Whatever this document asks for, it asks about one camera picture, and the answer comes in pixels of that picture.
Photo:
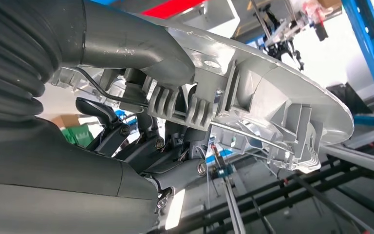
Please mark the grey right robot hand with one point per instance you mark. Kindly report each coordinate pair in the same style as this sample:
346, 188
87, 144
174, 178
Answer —
61, 193

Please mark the green plastic crate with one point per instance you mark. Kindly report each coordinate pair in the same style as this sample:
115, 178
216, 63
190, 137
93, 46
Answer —
77, 135

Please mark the brown cardboard box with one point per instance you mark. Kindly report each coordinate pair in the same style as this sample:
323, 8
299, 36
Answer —
65, 121

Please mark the red barrier beam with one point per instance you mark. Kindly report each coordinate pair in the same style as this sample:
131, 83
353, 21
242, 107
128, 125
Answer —
171, 7

